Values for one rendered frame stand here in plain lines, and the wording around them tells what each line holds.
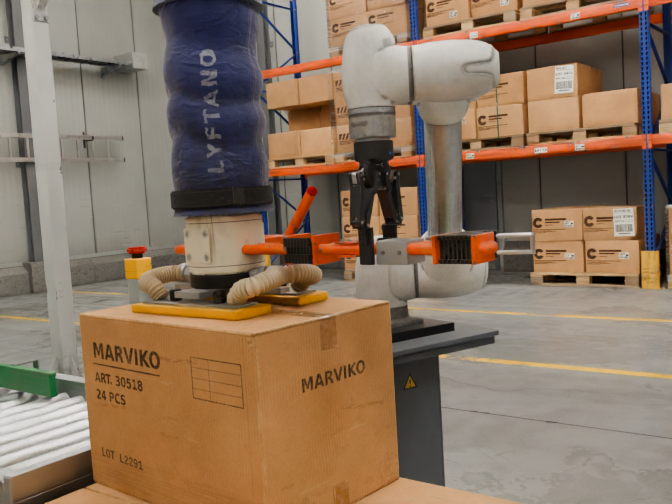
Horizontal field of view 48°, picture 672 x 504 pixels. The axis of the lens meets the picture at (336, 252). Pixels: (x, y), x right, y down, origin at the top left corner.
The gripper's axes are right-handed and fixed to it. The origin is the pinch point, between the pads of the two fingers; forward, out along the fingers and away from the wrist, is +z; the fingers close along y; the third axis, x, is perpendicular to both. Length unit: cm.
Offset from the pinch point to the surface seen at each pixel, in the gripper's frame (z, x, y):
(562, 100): -98, -245, -703
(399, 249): 0.0, 7.0, 3.4
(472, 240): -1.6, 22.5, 4.4
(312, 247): -0.5, -12.6, 4.7
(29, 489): 51, -74, 35
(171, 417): 33, -38, 22
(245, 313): 11.9, -24.2, 13.0
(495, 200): 12, -392, -821
